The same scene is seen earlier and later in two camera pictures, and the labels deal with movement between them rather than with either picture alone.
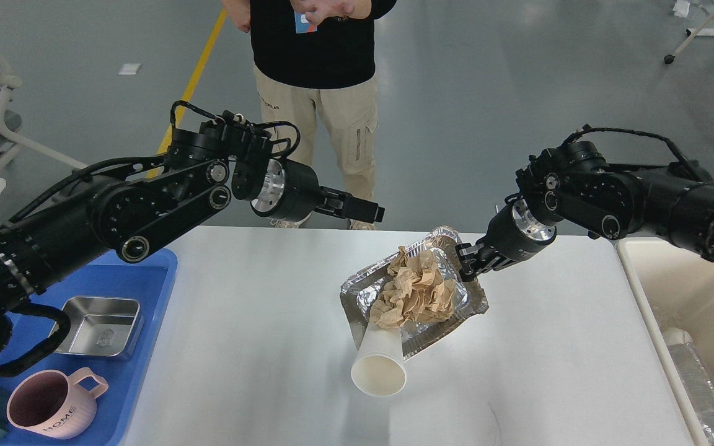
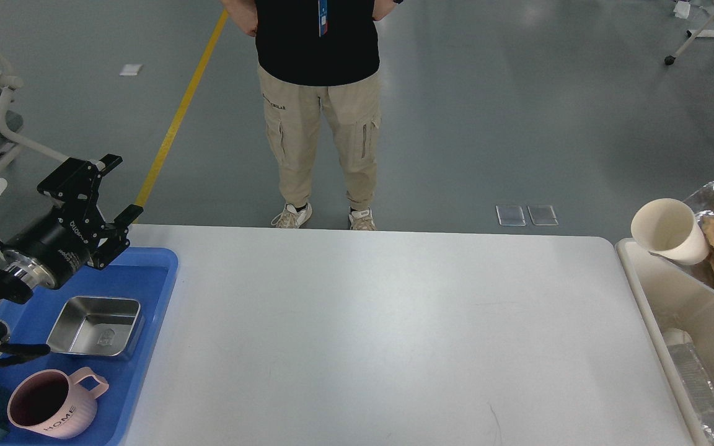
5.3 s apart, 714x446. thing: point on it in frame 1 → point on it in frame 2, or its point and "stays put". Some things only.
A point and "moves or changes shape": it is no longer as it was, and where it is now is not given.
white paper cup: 379,367 moves or changes shape
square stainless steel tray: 105,326 stays put
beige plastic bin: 669,286 stays put
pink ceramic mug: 49,403 stays put
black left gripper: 287,191 → 62,249
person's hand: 317,10 → 382,8
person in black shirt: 314,64 stays put
